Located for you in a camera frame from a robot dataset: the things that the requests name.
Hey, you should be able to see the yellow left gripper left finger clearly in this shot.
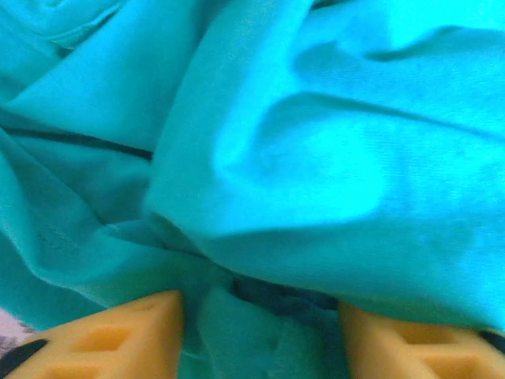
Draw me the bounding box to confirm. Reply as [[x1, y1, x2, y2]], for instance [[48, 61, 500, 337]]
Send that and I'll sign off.
[[0, 290, 185, 379]]

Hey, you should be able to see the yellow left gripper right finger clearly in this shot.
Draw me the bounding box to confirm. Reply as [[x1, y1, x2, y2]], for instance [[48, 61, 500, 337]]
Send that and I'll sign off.
[[339, 302, 505, 379]]

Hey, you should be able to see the teal t-shirt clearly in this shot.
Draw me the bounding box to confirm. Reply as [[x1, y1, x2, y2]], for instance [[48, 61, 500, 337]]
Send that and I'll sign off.
[[0, 0, 505, 379]]

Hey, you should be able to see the floral tablecloth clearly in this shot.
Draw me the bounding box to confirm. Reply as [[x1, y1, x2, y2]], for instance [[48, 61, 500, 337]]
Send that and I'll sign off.
[[0, 307, 44, 345]]

